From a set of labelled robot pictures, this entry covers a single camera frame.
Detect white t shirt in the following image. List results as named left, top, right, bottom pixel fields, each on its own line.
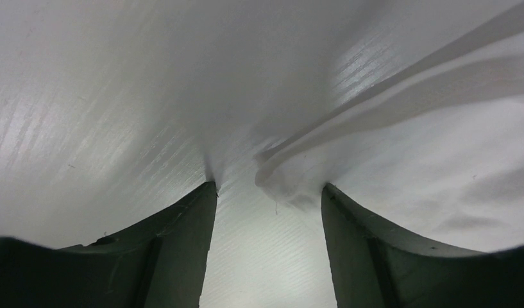
left=255, top=1, right=524, bottom=252

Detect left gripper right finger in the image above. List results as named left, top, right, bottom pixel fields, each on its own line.
left=321, top=184, right=524, bottom=307

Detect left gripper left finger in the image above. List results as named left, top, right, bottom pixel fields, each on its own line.
left=0, top=182, right=217, bottom=307

